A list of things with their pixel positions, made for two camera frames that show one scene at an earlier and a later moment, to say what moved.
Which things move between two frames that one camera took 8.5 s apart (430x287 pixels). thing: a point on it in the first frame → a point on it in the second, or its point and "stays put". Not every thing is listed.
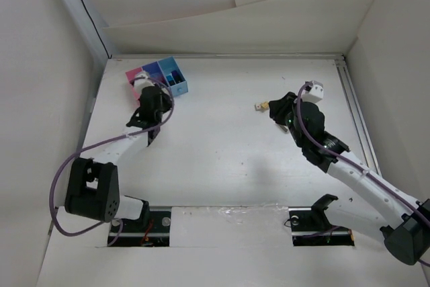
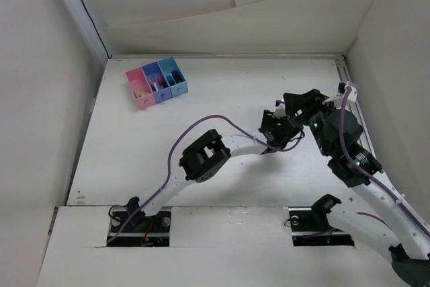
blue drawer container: (173, 76) stays put
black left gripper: (166, 99) → (268, 119)
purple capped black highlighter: (177, 76) stays put
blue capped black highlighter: (171, 81) stays put
